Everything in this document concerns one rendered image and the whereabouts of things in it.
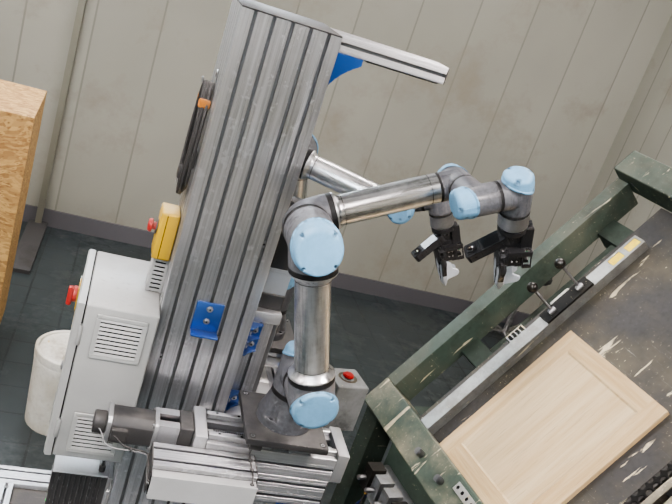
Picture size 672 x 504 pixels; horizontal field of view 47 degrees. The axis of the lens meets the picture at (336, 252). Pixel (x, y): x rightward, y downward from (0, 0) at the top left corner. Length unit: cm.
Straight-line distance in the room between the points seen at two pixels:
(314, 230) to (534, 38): 426
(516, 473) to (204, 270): 111
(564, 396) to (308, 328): 100
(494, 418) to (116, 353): 120
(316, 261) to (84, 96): 377
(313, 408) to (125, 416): 50
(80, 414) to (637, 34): 494
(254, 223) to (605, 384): 117
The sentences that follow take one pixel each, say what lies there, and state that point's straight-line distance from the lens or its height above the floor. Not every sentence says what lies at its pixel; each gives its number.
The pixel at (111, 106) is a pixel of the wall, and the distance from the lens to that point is 529.
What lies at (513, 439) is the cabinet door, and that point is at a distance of 248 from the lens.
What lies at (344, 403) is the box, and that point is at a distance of 264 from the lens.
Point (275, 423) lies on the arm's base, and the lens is 205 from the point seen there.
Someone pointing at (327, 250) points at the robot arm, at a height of 161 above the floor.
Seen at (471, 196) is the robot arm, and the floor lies 180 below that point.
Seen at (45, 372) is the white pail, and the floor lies 30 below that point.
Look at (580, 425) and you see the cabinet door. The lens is 242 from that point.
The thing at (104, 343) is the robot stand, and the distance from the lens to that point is 206.
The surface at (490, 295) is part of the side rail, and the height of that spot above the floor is 129.
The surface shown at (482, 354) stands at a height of 111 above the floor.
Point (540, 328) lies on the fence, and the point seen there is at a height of 131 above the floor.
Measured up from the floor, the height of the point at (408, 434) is 86.
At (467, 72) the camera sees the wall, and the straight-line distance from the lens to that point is 561.
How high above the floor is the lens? 217
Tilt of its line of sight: 19 degrees down
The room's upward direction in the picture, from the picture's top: 19 degrees clockwise
